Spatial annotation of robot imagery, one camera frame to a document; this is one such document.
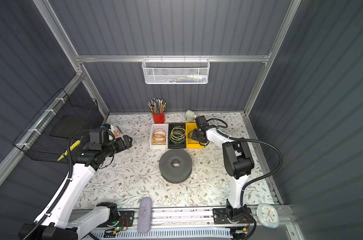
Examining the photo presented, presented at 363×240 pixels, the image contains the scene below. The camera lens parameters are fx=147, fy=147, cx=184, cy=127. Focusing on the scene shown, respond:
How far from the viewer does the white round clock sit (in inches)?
28.0

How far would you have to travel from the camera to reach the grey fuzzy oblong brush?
0.71 m

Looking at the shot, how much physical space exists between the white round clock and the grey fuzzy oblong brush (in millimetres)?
541
